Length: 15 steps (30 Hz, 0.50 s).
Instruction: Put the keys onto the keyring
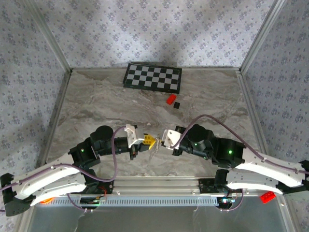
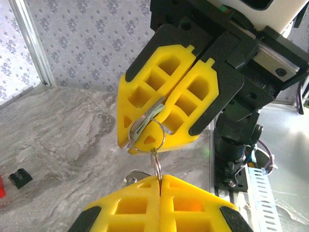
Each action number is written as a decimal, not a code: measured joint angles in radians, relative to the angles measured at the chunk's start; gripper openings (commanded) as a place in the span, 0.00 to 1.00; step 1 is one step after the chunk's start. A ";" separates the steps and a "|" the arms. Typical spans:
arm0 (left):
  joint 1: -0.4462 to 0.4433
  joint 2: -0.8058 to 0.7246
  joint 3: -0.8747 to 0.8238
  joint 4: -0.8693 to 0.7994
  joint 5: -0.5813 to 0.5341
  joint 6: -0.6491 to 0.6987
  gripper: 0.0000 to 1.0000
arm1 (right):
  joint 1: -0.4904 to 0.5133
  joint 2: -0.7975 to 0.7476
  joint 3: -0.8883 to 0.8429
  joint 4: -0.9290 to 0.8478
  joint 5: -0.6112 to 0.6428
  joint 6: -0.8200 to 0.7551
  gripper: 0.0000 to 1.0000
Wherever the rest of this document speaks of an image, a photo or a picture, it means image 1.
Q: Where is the grey slotted cable duct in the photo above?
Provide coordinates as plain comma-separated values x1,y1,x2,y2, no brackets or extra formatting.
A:
43,195,219,207

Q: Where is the aluminium frame rail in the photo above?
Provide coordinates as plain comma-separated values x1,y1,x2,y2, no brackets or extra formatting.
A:
71,67,241,72
280,193,302,232
236,69,275,169
33,70,73,171
16,212,36,232

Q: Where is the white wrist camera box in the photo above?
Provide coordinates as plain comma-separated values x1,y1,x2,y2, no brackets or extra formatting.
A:
161,129,186,150
124,124,145,148

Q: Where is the red toy brick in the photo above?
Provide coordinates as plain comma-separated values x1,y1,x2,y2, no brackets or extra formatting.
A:
259,190,277,204

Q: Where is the aluminium base extrusion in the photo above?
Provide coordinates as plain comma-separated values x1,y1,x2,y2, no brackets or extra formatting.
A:
96,176,218,196

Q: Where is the black and grey chessboard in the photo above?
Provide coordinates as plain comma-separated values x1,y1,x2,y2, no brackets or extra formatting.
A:
122,62,183,95

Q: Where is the small controller board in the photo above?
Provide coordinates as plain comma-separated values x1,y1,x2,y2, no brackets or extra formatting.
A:
217,197,236,208
80,197,107,206

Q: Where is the grey metal sheet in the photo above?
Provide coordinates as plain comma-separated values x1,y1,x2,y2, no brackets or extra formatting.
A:
19,205,295,232

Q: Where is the aluminium frame post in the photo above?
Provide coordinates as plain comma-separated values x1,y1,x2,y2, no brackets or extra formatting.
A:
24,0,73,74
238,0,288,73

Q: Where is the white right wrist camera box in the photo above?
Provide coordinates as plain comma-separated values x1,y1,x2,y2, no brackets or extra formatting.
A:
161,129,186,150

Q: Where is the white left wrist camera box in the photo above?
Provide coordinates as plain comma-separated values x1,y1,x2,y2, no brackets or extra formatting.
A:
124,124,145,148

